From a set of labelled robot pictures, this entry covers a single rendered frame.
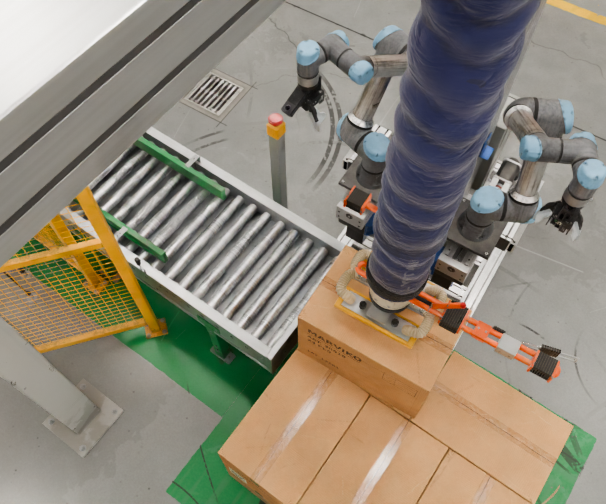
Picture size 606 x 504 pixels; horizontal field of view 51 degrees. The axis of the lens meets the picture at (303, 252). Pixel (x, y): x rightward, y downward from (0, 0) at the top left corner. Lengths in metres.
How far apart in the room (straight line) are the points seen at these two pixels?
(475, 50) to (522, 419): 2.02
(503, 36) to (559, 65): 3.77
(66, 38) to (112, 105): 0.05
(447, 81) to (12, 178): 1.08
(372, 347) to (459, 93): 1.39
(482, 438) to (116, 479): 1.80
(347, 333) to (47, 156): 2.20
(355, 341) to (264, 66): 2.67
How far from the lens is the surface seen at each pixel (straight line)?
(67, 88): 0.42
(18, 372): 2.78
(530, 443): 3.01
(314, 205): 3.97
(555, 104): 2.40
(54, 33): 0.44
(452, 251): 2.76
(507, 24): 1.31
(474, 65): 1.36
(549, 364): 2.40
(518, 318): 3.81
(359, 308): 2.47
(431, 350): 2.59
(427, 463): 2.88
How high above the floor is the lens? 3.32
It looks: 61 degrees down
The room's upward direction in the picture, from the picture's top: straight up
